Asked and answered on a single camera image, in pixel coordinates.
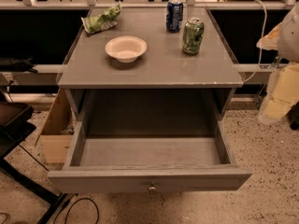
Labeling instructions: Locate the blue soda can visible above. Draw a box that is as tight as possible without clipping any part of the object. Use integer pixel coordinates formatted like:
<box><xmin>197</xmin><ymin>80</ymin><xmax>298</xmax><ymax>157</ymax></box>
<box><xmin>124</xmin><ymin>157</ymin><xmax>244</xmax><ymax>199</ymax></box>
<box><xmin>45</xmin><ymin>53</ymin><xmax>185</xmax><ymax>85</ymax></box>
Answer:
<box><xmin>166</xmin><ymin>0</ymin><xmax>183</xmax><ymax>33</ymax></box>

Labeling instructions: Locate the cardboard box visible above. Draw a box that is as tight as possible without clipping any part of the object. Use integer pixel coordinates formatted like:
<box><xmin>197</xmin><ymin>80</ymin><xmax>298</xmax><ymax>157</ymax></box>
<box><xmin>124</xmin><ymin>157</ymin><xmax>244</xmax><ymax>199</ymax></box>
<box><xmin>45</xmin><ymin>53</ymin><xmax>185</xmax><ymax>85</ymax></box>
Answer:
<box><xmin>38</xmin><ymin>90</ymin><xmax>72</xmax><ymax>163</ymax></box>

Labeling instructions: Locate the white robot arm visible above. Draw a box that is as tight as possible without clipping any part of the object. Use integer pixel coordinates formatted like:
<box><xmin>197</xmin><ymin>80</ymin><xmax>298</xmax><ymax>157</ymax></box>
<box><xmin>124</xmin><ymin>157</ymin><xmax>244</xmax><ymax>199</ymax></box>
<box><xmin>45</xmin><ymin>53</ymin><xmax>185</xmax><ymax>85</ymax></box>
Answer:
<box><xmin>257</xmin><ymin>3</ymin><xmax>299</xmax><ymax>124</ymax></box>

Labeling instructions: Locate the grey top drawer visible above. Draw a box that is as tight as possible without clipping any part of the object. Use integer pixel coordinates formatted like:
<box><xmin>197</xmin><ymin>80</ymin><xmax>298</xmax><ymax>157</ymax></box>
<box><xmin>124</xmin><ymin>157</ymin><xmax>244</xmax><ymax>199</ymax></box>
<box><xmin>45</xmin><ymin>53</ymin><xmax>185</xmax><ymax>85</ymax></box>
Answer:
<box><xmin>49</xmin><ymin>113</ymin><xmax>251</xmax><ymax>193</ymax></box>

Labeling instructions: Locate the green chip bag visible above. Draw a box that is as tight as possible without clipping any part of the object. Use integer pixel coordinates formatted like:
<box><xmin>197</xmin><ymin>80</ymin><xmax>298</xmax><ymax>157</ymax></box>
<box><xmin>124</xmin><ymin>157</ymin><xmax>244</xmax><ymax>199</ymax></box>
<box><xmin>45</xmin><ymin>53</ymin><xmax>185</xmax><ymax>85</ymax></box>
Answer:
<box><xmin>81</xmin><ymin>4</ymin><xmax>121</xmax><ymax>35</ymax></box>

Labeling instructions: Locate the black office chair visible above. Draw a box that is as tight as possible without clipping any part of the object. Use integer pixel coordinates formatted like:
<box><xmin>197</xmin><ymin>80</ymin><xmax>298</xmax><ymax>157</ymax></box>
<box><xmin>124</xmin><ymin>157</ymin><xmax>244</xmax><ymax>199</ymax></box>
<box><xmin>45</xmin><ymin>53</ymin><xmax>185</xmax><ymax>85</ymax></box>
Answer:
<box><xmin>0</xmin><ymin>75</ymin><xmax>71</xmax><ymax>224</ymax></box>

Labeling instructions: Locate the white paper bowl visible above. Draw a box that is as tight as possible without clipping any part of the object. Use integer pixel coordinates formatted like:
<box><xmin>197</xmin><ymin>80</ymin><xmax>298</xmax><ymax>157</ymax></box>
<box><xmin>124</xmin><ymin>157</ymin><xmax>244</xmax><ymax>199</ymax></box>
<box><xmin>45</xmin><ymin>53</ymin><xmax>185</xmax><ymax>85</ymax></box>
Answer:
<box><xmin>105</xmin><ymin>36</ymin><xmax>147</xmax><ymax>63</ymax></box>

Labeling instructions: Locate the green soda can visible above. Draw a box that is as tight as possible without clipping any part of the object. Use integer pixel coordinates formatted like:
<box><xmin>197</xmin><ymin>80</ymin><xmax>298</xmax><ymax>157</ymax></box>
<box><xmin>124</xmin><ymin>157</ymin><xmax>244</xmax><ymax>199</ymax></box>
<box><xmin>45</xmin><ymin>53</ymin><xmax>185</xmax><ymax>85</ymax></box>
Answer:
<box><xmin>182</xmin><ymin>17</ymin><xmax>205</xmax><ymax>55</ymax></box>

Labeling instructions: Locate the white hanging cable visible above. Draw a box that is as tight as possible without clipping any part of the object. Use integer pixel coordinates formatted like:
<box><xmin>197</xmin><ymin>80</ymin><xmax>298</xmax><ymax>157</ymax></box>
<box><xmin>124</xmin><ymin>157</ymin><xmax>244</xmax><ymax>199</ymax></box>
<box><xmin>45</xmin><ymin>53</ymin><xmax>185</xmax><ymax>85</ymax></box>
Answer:
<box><xmin>242</xmin><ymin>0</ymin><xmax>268</xmax><ymax>83</ymax></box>

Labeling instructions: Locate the metal railing frame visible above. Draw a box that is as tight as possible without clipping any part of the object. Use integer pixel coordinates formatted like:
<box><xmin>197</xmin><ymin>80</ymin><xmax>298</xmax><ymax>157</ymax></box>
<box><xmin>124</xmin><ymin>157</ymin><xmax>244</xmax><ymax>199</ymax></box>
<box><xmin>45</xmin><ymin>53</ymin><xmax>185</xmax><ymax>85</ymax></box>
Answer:
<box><xmin>0</xmin><ymin>0</ymin><xmax>299</xmax><ymax>86</ymax></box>

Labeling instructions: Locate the black floor cable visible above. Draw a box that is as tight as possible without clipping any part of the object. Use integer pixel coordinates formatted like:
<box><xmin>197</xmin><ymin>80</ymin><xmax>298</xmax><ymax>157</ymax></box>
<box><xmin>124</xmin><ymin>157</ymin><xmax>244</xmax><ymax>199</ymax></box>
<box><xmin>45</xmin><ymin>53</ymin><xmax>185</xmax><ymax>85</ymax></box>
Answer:
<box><xmin>52</xmin><ymin>193</ymin><xmax>101</xmax><ymax>224</ymax></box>

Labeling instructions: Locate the grey drawer cabinet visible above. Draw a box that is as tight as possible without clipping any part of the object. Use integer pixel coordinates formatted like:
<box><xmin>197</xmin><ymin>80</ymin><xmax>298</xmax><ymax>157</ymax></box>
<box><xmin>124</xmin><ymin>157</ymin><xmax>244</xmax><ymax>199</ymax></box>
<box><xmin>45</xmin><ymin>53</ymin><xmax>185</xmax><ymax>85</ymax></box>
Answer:
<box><xmin>59</xmin><ymin>7</ymin><xmax>242</xmax><ymax>129</ymax></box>

